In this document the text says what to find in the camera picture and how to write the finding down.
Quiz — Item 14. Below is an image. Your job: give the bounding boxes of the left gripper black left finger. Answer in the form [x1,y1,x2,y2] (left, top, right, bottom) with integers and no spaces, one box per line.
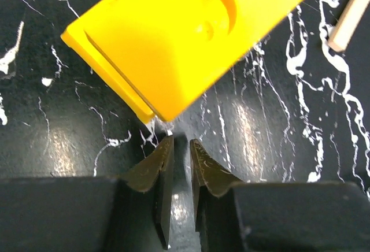
[1,136,174,251]

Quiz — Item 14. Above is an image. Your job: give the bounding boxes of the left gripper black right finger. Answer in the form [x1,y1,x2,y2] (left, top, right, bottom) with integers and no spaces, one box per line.
[190,139,369,251]

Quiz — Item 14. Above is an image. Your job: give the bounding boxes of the yellow plastic test tube rack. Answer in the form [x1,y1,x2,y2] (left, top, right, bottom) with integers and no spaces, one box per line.
[61,0,303,123]

